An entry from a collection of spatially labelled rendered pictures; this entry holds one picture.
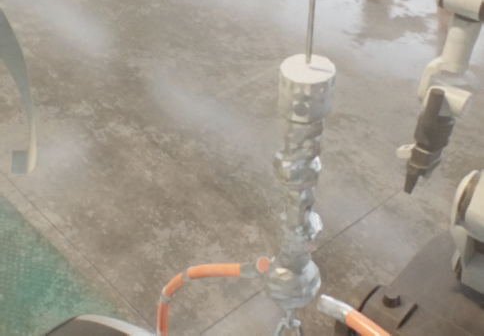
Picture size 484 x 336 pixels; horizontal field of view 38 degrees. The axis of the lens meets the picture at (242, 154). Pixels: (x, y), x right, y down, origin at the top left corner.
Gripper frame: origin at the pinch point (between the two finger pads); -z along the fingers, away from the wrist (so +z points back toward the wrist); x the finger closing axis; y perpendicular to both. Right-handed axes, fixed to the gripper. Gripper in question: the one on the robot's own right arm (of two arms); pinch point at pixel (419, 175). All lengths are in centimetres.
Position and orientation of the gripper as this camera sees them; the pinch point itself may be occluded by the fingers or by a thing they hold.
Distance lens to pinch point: 188.7
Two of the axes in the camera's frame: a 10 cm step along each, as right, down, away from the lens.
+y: 7.7, 4.1, -5.0
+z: 1.3, -8.6, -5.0
